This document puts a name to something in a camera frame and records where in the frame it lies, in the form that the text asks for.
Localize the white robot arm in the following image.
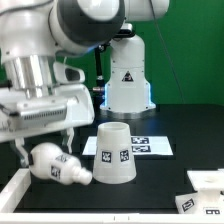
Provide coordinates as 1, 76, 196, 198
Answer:
0, 0, 170, 166

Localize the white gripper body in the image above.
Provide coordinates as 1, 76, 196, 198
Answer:
0, 62, 94, 143

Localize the white lamp bulb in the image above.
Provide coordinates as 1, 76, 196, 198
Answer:
29, 143, 92, 185

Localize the white marker sheet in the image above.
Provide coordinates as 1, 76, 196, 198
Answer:
83, 136, 173, 156

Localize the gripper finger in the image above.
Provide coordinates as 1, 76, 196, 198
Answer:
61, 128, 74, 153
10, 138, 29, 167

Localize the white lamp shade cone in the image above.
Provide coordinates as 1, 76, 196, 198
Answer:
93, 122, 136, 184

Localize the white lamp base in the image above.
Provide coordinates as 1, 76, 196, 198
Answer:
175, 169, 224, 215

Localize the white table border frame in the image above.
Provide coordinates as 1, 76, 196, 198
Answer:
0, 169, 224, 224

